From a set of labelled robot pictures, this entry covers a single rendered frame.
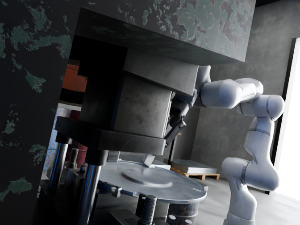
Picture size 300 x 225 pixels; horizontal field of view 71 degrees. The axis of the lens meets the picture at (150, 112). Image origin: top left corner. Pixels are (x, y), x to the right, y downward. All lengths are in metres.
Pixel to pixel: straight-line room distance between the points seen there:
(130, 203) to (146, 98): 0.20
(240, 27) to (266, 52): 5.29
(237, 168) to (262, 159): 0.11
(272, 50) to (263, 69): 0.46
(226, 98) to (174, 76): 0.34
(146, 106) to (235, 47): 0.19
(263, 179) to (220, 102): 0.45
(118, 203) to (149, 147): 0.12
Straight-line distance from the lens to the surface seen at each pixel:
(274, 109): 1.08
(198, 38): 0.32
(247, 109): 1.12
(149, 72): 0.37
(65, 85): 0.75
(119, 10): 0.24
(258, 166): 1.06
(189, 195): 0.49
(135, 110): 0.39
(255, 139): 1.11
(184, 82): 0.44
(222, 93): 0.73
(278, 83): 5.34
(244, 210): 1.10
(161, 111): 0.43
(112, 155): 0.44
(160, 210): 0.54
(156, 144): 0.40
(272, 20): 6.04
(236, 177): 1.09
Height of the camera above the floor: 0.91
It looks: 3 degrees up
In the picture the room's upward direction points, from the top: 12 degrees clockwise
